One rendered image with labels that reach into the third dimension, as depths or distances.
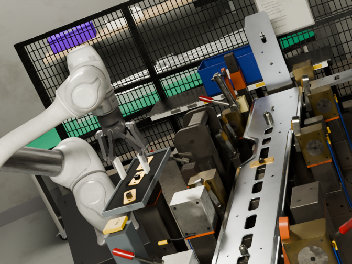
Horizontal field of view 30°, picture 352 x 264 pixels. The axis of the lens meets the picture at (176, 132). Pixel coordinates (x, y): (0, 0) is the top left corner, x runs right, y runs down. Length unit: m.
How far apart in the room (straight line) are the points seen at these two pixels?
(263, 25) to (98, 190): 1.00
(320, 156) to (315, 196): 0.42
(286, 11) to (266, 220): 1.42
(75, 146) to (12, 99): 2.93
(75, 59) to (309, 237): 0.84
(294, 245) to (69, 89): 0.71
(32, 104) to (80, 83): 3.72
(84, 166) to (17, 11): 2.95
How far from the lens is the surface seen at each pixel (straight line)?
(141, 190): 1.98
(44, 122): 1.86
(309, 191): 1.87
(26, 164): 2.40
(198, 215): 1.92
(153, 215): 2.07
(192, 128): 2.22
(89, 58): 1.92
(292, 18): 3.08
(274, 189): 2.02
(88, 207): 2.43
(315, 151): 2.23
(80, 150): 2.56
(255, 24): 2.81
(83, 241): 2.68
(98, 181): 2.45
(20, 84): 5.43
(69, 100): 1.76
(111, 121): 1.97
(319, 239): 1.61
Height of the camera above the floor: 1.89
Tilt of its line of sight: 18 degrees down
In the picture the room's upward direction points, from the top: 24 degrees counter-clockwise
